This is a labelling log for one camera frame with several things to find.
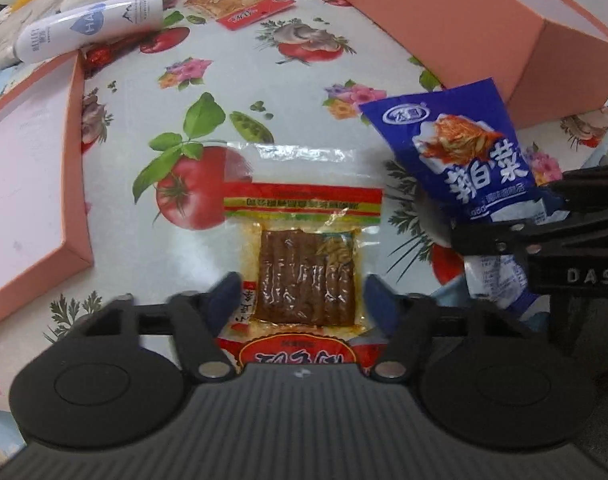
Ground white spray bottle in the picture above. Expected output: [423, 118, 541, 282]
[13, 0, 164, 63]

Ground orange tofu snack packet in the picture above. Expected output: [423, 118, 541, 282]
[184, 0, 295, 32]

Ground pink cardboard box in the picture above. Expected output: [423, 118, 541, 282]
[347, 0, 608, 128]

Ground red foil snack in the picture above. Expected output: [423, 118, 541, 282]
[84, 44, 133, 76]

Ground blue kimchi snack packet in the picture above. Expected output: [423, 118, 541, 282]
[359, 79, 559, 318]

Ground pink box lid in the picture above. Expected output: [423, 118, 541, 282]
[0, 53, 94, 322]

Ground spicy strip snack packet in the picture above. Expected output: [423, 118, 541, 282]
[217, 142, 383, 370]

